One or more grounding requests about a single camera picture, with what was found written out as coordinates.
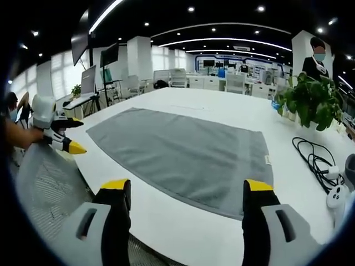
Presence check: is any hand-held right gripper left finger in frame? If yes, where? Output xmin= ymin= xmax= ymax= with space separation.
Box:
xmin=52 ymin=179 xmax=131 ymax=266

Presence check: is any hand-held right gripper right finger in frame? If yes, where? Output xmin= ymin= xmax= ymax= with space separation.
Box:
xmin=242 ymin=179 xmax=329 ymax=266

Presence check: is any grey towel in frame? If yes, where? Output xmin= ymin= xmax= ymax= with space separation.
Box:
xmin=85 ymin=107 xmax=275 ymax=221

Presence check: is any grey mesh office chair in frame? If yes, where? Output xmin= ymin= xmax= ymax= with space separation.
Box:
xmin=15 ymin=141 xmax=97 ymax=250

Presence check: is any white table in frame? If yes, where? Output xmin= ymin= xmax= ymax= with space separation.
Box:
xmin=62 ymin=87 xmax=355 ymax=266

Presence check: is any white office chair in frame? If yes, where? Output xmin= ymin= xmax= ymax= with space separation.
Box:
xmin=168 ymin=68 xmax=190 ymax=88
xmin=121 ymin=74 xmax=144 ymax=98
xmin=225 ymin=72 xmax=247 ymax=94

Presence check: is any black monitor on stand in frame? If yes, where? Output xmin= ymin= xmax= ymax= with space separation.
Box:
xmin=99 ymin=42 xmax=120 ymax=69

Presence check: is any white handheld controller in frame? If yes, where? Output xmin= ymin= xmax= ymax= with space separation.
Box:
xmin=326 ymin=185 xmax=351 ymax=208

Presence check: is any white power adapter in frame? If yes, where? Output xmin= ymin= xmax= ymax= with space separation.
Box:
xmin=324 ymin=165 xmax=341 ymax=178

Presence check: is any grey rounded device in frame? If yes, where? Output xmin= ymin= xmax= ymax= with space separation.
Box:
xmin=343 ymin=154 xmax=355 ymax=192

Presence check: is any large black wall screen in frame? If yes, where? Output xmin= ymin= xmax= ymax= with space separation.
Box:
xmin=70 ymin=9 xmax=92 ymax=67

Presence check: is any black cable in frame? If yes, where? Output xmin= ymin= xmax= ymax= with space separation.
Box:
xmin=292 ymin=136 xmax=345 ymax=195

